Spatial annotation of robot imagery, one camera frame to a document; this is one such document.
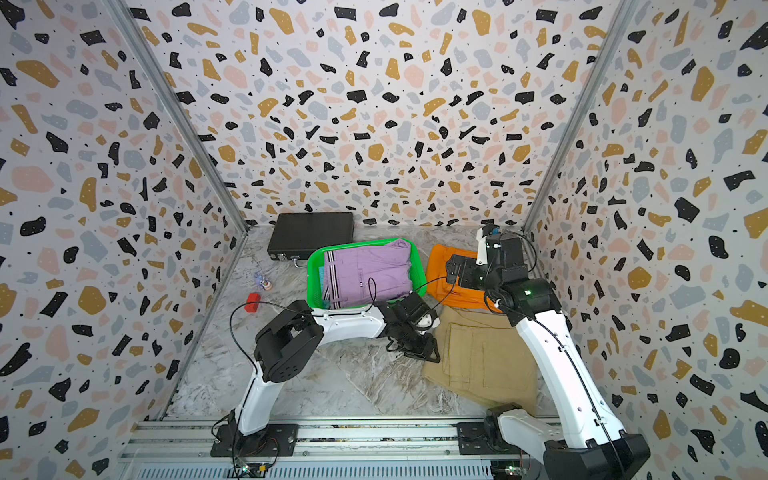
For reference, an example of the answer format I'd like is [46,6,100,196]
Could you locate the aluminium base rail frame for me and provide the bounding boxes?
[116,416,540,479]

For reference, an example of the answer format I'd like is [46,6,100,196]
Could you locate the aluminium corner post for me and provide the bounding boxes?
[104,0,249,234]
[521,0,638,234]

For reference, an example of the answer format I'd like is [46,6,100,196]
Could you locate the orange pants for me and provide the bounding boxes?
[426,244,501,314]

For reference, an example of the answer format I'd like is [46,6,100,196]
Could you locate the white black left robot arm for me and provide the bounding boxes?
[233,292,441,437]

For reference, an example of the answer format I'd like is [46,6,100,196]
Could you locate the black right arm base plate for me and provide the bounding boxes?
[456,422,521,455]

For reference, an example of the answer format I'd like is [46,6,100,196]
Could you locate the red rectangular block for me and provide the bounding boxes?
[244,292,261,313]

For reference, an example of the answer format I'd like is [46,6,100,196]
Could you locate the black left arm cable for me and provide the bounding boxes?
[227,299,289,376]

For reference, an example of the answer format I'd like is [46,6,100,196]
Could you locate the purple pants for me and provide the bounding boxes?
[322,239,412,309]

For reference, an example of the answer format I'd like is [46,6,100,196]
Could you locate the purple bunny toy figurine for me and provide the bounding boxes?
[254,273,272,291]

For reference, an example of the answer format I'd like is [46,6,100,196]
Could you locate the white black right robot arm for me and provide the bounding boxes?
[446,224,650,479]

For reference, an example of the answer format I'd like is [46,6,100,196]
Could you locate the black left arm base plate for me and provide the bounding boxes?
[210,423,299,458]

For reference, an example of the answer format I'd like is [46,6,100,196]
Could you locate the aluminium corner post right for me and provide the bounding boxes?
[521,0,638,234]

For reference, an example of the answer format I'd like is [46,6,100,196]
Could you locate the aluminium corner post left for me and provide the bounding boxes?
[104,0,249,234]

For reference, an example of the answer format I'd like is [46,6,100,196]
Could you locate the black hard carry case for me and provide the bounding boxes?
[267,212,354,261]

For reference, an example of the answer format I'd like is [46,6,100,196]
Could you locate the khaki pants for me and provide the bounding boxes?
[422,307,538,415]

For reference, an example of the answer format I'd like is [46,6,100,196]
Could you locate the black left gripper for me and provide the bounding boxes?
[397,324,445,365]

